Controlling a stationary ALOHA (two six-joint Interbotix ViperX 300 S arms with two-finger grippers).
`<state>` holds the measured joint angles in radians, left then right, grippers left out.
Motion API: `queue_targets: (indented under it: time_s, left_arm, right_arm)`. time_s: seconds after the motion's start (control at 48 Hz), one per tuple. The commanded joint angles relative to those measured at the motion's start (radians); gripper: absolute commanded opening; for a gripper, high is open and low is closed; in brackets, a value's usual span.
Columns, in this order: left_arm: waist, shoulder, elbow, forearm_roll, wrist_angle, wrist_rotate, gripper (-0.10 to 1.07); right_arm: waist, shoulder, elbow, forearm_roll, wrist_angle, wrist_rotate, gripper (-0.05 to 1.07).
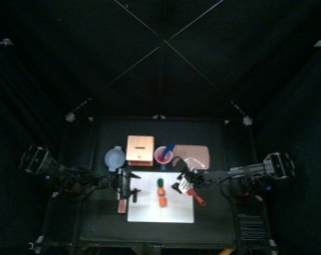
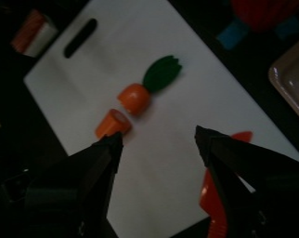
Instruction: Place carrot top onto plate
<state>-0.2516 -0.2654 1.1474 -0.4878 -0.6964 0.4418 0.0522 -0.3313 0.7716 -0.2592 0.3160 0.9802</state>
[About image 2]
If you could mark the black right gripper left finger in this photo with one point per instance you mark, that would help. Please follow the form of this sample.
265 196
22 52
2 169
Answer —
86 173

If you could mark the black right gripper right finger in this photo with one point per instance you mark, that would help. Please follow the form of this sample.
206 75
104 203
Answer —
245 173

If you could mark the orange toy carrot piece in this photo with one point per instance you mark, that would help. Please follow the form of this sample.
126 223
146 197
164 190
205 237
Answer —
112 123

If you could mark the toy carrot top with leaves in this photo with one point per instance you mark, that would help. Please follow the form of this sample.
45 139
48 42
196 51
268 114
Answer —
149 85

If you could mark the beige plate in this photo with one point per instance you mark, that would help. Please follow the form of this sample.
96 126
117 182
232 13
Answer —
291 77

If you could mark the orange toy knife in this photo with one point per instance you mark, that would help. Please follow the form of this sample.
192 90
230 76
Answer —
213 201

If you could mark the white plastic cutting board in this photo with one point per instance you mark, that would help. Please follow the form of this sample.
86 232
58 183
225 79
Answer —
154 102

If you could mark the orange and white toy block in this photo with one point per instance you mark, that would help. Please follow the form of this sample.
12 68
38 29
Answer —
33 34

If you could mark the red and blue toy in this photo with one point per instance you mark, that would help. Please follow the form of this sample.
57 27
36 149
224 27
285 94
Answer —
259 18

